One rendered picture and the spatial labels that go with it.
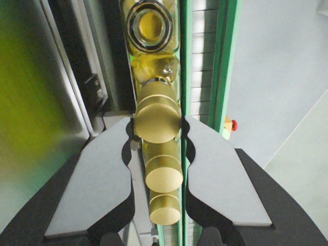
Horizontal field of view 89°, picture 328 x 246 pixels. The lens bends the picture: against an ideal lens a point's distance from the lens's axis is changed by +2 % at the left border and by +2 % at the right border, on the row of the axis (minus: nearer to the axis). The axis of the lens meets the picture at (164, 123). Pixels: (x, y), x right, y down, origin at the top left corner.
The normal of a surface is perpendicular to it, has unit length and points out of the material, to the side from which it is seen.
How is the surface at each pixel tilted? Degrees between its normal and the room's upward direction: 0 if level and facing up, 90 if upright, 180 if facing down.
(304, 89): 0
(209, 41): 0
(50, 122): 90
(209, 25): 0
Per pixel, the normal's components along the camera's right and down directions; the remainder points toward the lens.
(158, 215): 0.05, 0.52
